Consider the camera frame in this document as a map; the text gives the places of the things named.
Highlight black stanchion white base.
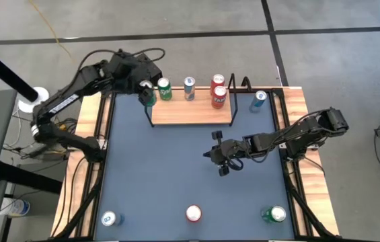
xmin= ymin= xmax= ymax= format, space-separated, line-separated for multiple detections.
xmin=0 ymin=38 xmax=50 ymax=114

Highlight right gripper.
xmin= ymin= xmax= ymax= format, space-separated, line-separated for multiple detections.
xmin=202 ymin=130 xmax=244 ymax=177

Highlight black cable bundle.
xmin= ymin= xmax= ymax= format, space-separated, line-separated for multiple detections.
xmin=3 ymin=117 xmax=86 ymax=161

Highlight wooden shelf black metal legs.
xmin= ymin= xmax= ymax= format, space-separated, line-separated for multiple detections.
xmin=141 ymin=73 xmax=253 ymax=128

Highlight blue silver Red Bull can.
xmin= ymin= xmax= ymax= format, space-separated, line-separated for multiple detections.
xmin=249 ymin=89 xmax=268 ymax=114
xmin=101 ymin=210 xmax=125 ymax=227
xmin=183 ymin=76 xmax=196 ymax=102

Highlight red Fanta strawberry can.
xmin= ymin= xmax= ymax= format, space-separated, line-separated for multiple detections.
xmin=211 ymin=85 xmax=228 ymax=110
xmin=185 ymin=204 xmax=203 ymax=223
xmin=210 ymin=73 xmax=226 ymax=97

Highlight blue-grey table mat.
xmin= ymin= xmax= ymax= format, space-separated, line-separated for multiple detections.
xmin=93 ymin=91 xmax=297 ymax=241

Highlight yellow cable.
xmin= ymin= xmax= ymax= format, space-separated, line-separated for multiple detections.
xmin=29 ymin=0 xmax=76 ymax=61

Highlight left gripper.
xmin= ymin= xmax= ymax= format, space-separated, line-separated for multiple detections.
xmin=108 ymin=53 xmax=160 ymax=105

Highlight white canister blue label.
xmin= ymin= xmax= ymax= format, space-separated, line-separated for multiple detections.
xmin=0 ymin=197 xmax=31 ymax=218

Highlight green Sprite can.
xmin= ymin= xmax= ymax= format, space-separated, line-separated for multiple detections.
xmin=157 ymin=77 xmax=173 ymax=102
xmin=260 ymin=205 xmax=287 ymax=225
xmin=139 ymin=79 xmax=158 ymax=108

